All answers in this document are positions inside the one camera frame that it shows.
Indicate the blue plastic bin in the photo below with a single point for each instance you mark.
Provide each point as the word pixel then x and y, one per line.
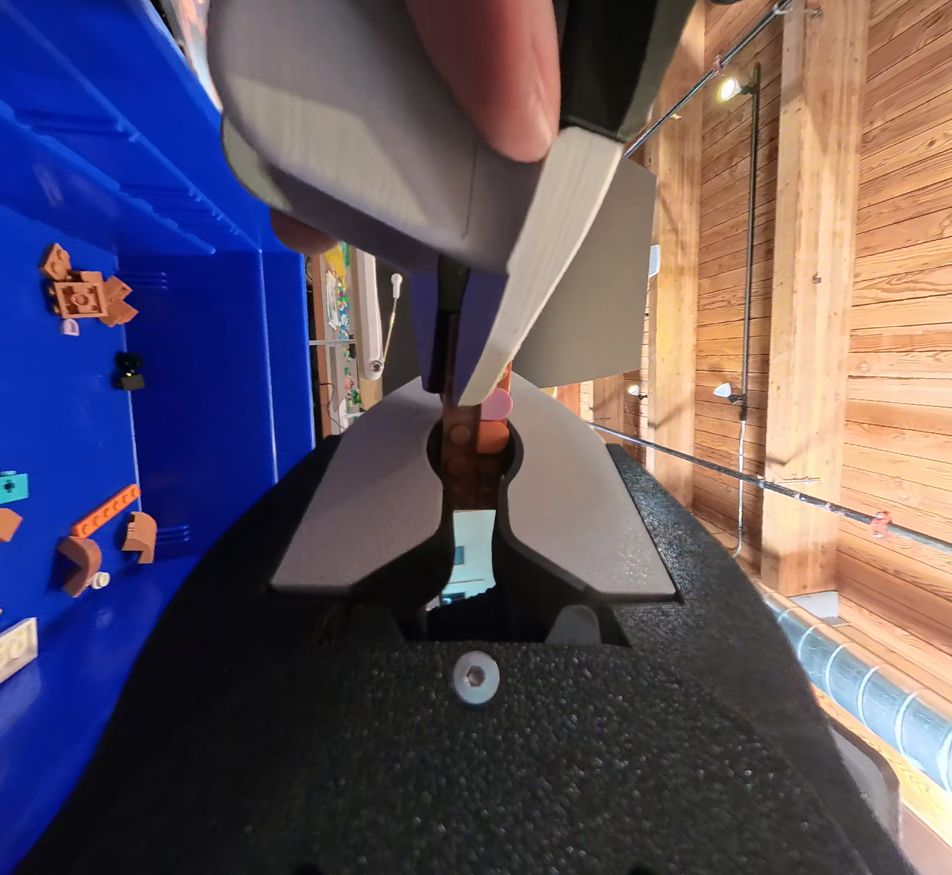
pixel 186 369

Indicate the person's left hand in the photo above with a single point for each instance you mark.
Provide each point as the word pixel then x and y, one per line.
pixel 483 34

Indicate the brick chunk with coloured studs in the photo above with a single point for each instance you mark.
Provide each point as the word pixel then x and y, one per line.
pixel 465 458

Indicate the white ceiling access point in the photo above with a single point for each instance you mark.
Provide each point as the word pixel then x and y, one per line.
pixel 654 261

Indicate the black plywood-edged panel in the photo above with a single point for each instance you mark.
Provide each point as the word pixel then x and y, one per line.
pixel 602 294

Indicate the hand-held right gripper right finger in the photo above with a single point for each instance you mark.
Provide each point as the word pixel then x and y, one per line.
pixel 580 510

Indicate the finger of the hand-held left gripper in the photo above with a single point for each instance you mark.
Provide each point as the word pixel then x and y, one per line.
pixel 550 242
pixel 425 332

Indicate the pile of loose toy bricks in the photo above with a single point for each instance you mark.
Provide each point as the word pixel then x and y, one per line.
pixel 78 298

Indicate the silver air duct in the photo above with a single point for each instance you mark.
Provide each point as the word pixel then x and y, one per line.
pixel 855 674

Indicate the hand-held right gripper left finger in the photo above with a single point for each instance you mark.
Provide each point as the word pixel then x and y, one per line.
pixel 357 510

